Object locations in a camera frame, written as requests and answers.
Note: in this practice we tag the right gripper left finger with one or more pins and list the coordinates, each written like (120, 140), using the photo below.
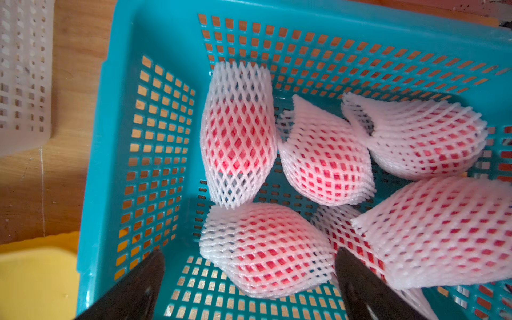
(135, 296)

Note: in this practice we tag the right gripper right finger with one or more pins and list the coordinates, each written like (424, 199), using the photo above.
(365, 296)

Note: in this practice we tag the netted apple bottom hidden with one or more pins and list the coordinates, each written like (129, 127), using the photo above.
(335, 222)

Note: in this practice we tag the yellow plastic tray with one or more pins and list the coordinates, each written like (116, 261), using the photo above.
(39, 279)

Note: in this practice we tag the netted apple right large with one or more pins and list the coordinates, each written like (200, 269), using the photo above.
(442, 231)

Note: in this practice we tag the teal plastic basket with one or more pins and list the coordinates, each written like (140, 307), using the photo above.
(146, 187)

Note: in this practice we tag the pink plastic basket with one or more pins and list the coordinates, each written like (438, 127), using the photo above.
(26, 73)

